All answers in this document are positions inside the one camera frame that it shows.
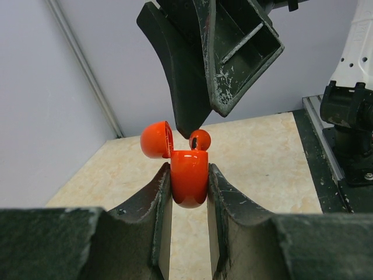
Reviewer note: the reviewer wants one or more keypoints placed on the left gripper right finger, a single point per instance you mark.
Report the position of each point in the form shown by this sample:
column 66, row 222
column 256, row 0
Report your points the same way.
column 237, row 232

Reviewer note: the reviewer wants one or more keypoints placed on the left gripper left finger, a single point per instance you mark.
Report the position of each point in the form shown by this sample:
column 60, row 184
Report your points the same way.
column 147, row 218

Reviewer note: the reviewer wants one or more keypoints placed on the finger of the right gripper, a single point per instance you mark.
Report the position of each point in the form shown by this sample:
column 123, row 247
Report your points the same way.
column 239, row 43
column 185, row 76

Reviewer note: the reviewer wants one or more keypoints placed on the orange earbud charging case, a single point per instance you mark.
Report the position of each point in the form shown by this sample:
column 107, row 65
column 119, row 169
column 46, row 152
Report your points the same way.
column 189, row 169

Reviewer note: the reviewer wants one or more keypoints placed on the orange earbud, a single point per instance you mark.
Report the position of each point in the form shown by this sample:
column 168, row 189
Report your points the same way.
column 200, row 140

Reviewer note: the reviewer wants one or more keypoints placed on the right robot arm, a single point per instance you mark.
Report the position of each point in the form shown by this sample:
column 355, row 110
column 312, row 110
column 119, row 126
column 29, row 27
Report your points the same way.
column 347, row 99

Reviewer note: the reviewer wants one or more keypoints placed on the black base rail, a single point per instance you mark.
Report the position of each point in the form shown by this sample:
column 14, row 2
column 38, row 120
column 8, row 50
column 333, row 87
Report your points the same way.
column 341, row 174

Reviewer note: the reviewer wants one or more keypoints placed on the left aluminium frame post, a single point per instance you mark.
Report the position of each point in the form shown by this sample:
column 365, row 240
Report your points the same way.
column 73, row 42

